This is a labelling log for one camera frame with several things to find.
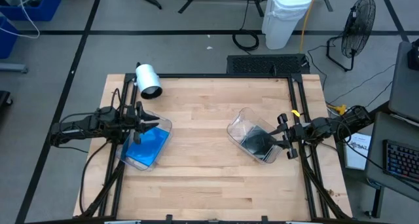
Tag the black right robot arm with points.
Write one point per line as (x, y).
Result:
(327, 125)

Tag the white trash bin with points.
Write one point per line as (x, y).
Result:
(284, 21)

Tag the clear plastic bin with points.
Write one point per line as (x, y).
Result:
(242, 117)
(163, 124)

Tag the clear jewel case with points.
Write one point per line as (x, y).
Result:
(257, 142)

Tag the grey desk top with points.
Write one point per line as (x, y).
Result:
(404, 86)
(379, 152)

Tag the black desk device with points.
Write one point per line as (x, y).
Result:
(414, 55)

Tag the black aluminium frame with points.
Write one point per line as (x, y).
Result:
(212, 75)

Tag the black equipment piece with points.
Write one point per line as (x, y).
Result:
(5, 98)

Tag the white cylindrical lamp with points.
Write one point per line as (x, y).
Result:
(147, 78)

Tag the grey metal bar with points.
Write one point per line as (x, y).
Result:
(13, 68)

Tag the black backlit keyboard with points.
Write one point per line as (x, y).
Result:
(401, 160)

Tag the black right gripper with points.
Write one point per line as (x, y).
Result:
(294, 134)

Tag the white printed paper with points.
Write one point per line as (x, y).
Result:
(357, 158)

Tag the black perforated computer case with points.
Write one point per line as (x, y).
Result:
(262, 64)

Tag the blue storage bin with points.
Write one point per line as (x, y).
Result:
(6, 40)
(49, 8)

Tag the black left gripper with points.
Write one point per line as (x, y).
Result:
(137, 125)

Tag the black floor fan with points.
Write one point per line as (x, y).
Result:
(358, 24)

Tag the yellow power plug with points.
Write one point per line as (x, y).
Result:
(339, 109)

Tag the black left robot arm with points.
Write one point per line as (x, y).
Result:
(82, 124)

